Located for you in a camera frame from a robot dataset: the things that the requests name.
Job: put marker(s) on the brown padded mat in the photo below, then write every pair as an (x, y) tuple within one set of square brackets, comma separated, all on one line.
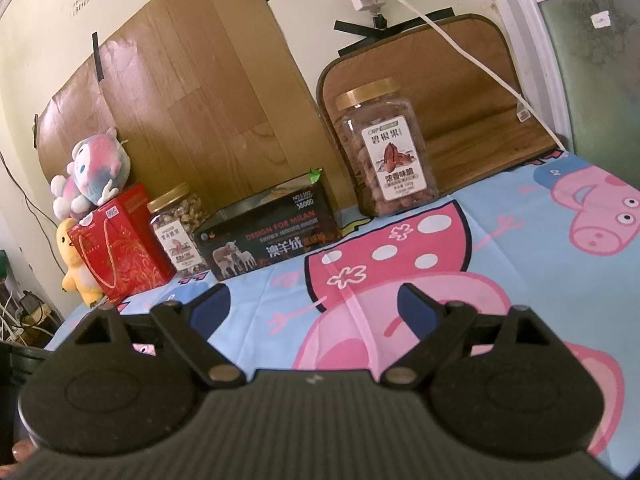
[(465, 110)]

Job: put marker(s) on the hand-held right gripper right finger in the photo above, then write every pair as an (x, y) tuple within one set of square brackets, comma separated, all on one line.
[(415, 305)]

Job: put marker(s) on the pink plush toy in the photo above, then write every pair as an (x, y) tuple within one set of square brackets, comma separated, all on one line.
[(95, 170)]

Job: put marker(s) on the green snack packet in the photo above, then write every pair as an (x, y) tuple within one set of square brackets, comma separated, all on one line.
[(315, 175)]

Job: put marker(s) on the white frame glass door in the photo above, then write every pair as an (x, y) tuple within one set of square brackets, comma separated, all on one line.
[(590, 85)]

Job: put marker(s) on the printed cartoon blanket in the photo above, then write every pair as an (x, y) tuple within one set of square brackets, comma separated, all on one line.
[(500, 240)]

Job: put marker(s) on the large wood-grain board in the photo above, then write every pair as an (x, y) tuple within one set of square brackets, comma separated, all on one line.
[(200, 85)]

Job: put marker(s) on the small clear nut jar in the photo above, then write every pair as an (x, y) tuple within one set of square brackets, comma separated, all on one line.
[(177, 240)]

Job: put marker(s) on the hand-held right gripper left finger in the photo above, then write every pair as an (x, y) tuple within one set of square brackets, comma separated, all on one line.
[(212, 310)]

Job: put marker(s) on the red gift box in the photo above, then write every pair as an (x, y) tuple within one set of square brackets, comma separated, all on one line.
[(130, 255)]

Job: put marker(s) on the tall clear nut jar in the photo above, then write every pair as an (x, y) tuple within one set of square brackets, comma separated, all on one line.
[(390, 160)]

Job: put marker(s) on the dark printed cardboard box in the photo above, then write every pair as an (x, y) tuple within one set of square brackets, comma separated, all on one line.
[(270, 240)]

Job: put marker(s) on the yellow plush duck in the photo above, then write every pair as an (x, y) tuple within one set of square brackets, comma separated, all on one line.
[(75, 265)]

